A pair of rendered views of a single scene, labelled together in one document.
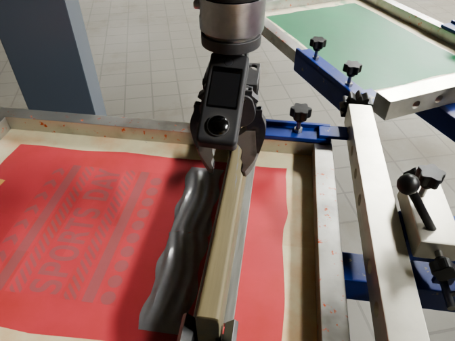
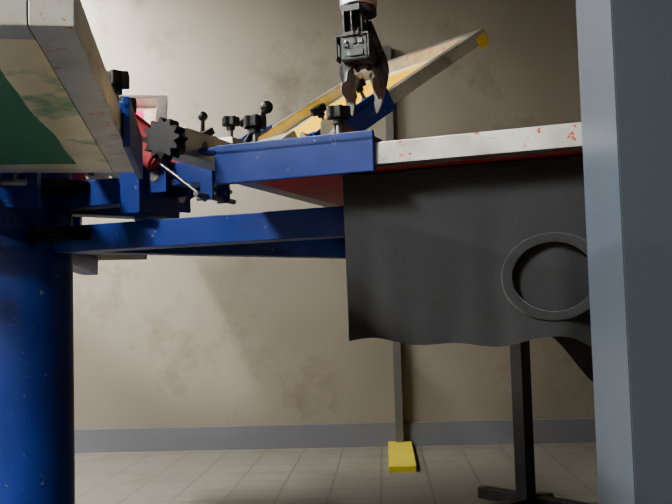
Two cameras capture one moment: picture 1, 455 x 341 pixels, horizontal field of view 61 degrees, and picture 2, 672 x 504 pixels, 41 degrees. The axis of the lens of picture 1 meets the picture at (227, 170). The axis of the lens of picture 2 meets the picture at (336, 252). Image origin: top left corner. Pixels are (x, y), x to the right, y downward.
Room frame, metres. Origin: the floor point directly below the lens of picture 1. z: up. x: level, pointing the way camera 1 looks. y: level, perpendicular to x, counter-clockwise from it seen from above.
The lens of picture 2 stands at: (2.22, 0.34, 0.71)
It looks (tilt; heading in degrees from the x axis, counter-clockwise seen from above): 4 degrees up; 193
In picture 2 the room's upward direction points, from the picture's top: 2 degrees counter-clockwise
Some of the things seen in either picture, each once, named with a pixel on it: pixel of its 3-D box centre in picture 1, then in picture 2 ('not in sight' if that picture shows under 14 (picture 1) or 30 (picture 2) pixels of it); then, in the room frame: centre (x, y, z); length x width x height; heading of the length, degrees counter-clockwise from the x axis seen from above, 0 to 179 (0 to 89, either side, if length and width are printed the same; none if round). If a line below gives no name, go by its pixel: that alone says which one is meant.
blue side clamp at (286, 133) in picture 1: (260, 137); (296, 160); (0.70, -0.07, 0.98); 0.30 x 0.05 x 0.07; 82
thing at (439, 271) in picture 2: not in sight; (479, 271); (0.65, 0.23, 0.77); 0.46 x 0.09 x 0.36; 82
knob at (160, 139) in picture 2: (356, 110); (169, 140); (0.74, -0.29, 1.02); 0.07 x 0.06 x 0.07; 82
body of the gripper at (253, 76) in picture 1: (231, 75); (358, 38); (0.45, 0.00, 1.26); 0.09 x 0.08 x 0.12; 172
